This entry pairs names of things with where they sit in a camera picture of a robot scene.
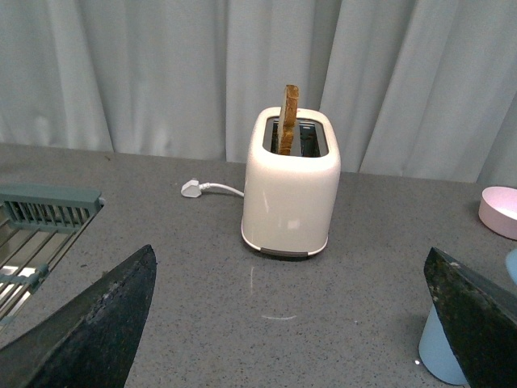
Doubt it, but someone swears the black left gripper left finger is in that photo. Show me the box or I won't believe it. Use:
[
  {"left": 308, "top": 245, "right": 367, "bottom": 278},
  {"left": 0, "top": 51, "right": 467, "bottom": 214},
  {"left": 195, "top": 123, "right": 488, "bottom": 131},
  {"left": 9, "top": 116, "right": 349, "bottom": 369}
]
[{"left": 1, "top": 245, "right": 157, "bottom": 387}]

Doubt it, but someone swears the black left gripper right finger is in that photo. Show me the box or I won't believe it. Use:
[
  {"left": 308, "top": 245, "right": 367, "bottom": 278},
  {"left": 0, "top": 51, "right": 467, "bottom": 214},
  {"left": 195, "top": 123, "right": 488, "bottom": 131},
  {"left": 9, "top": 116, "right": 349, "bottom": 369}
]
[{"left": 422, "top": 247, "right": 517, "bottom": 388}]

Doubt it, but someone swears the light blue plastic cup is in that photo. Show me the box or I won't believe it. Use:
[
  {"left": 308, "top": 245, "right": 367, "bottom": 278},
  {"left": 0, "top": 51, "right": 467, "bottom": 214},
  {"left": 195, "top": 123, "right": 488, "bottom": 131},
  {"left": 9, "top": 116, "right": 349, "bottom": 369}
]
[{"left": 418, "top": 247, "right": 517, "bottom": 386}]

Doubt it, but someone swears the pink plastic bowl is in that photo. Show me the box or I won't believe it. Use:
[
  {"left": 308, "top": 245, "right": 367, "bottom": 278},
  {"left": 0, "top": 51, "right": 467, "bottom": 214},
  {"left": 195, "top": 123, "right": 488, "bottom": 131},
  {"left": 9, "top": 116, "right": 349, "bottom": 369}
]
[{"left": 478, "top": 186, "right": 517, "bottom": 240}]

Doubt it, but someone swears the green dish rack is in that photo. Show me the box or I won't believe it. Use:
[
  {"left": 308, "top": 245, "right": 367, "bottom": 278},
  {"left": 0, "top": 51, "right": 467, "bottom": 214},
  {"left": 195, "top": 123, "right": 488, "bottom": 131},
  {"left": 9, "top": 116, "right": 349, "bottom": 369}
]
[{"left": 1, "top": 183, "right": 104, "bottom": 328}]

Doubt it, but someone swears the white power plug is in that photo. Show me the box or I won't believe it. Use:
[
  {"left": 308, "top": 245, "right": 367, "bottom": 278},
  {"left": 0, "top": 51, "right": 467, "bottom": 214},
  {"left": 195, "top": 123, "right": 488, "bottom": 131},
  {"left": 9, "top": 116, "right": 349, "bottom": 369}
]
[{"left": 181, "top": 179, "right": 202, "bottom": 198}]

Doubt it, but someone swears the cream white toaster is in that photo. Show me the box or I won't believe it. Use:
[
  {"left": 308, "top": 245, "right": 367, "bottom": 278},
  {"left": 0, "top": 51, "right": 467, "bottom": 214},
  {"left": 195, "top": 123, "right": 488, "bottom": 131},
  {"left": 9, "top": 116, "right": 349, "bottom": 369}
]
[{"left": 241, "top": 107, "right": 341, "bottom": 257}]

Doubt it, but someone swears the grey-white curtain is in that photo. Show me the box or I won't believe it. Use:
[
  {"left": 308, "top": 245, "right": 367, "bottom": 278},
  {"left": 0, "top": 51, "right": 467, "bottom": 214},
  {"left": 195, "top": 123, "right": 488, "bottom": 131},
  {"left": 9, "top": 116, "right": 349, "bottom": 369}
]
[{"left": 1, "top": 1, "right": 516, "bottom": 186}]

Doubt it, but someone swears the toasted bread slice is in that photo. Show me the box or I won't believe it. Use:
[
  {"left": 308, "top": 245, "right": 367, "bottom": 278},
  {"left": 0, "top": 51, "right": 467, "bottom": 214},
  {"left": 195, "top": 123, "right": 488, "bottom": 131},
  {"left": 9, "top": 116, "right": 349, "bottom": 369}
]
[{"left": 277, "top": 85, "right": 299, "bottom": 155}]

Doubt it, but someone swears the white power cable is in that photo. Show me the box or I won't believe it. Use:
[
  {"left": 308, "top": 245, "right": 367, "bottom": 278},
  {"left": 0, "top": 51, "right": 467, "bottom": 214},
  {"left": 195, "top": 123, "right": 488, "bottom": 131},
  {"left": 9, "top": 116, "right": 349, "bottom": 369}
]
[{"left": 198, "top": 182, "right": 246, "bottom": 198}]

